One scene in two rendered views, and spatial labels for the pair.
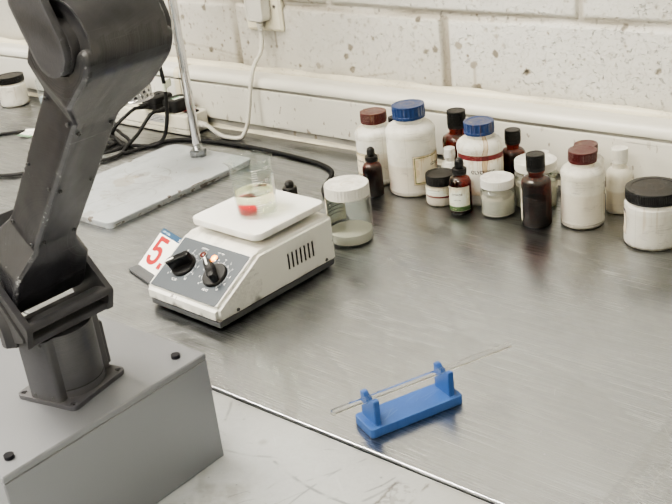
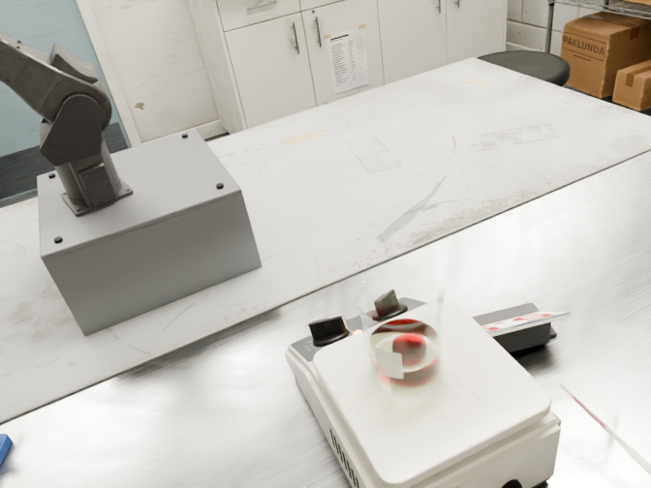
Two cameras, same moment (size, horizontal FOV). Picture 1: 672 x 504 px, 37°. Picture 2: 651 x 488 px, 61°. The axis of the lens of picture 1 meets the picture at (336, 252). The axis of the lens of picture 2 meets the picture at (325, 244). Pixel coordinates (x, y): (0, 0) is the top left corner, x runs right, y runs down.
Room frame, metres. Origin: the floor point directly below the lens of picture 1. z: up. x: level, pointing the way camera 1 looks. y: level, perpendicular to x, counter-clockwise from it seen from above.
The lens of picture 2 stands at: (1.21, -0.15, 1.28)
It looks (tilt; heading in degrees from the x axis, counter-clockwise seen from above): 35 degrees down; 118
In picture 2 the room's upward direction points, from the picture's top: 10 degrees counter-clockwise
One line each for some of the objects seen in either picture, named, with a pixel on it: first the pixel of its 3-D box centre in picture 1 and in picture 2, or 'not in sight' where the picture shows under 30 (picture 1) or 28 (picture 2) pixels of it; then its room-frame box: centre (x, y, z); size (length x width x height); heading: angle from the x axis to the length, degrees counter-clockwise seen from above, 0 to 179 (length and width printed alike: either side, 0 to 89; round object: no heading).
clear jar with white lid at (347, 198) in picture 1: (349, 211); not in sight; (1.21, -0.02, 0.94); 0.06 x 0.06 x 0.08
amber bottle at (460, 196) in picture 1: (459, 184); not in sight; (1.26, -0.18, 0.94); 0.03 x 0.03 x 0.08
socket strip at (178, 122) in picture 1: (129, 109); not in sight; (1.91, 0.37, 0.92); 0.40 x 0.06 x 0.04; 47
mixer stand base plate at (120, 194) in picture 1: (144, 181); not in sight; (1.52, 0.29, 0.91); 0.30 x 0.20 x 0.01; 137
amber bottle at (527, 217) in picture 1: (536, 188); not in sight; (1.19, -0.27, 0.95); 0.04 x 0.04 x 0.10
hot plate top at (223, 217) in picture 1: (257, 212); (422, 380); (1.14, 0.09, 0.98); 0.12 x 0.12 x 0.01; 45
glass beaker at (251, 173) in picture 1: (251, 184); (402, 330); (1.12, 0.09, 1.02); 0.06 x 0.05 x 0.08; 113
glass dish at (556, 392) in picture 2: not in sight; (575, 418); (1.23, 0.14, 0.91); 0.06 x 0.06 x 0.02
